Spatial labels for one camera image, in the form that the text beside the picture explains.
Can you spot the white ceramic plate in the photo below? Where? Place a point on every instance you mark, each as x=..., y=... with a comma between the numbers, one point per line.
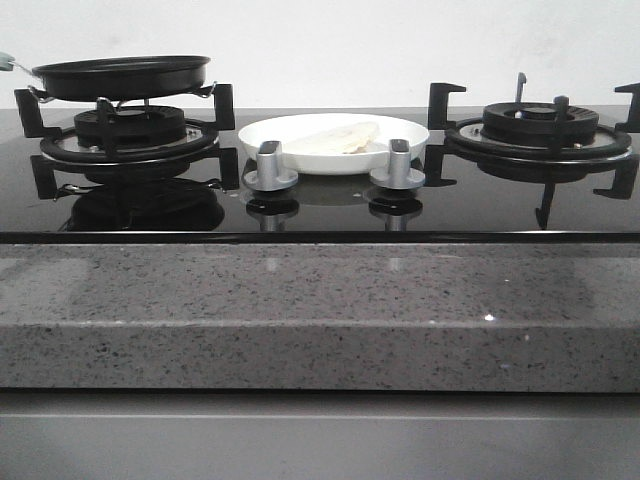
x=288, y=128

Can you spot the fried egg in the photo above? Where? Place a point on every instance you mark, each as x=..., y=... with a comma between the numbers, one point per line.
x=346, y=139

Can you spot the black frying pan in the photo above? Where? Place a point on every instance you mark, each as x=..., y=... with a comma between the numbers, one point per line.
x=172, y=70

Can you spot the left silver stove knob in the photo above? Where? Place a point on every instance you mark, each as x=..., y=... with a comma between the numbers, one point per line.
x=270, y=174

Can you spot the silver stove knob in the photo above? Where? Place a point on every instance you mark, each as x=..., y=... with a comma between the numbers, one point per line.
x=270, y=174
x=398, y=175

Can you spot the right silver stove knob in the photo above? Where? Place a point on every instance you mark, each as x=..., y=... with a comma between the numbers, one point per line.
x=398, y=175

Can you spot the right black pan support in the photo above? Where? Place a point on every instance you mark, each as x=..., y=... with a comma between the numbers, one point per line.
x=611, y=150

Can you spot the black pan support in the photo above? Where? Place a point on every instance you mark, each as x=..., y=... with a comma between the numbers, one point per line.
x=60, y=150
x=611, y=150

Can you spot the left black gas burner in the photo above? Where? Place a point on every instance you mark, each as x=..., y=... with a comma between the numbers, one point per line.
x=133, y=127

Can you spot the black gas burner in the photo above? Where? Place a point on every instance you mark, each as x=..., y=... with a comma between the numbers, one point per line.
x=533, y=124
x=133, y=127

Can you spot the right black gas burner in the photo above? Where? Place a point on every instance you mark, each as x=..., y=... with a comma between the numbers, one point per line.
x=533, y=124

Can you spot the left black pan support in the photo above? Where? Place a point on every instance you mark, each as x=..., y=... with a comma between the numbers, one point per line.
x=60, y=150

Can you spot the black glass gas stove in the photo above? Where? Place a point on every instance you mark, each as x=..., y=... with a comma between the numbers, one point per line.
x=464, y=200

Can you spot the grey cabinet front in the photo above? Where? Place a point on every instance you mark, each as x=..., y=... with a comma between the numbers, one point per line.
x=212, y=435

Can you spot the metal wire pan adapter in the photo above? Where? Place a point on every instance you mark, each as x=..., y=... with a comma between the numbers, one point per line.
x=116, y=95

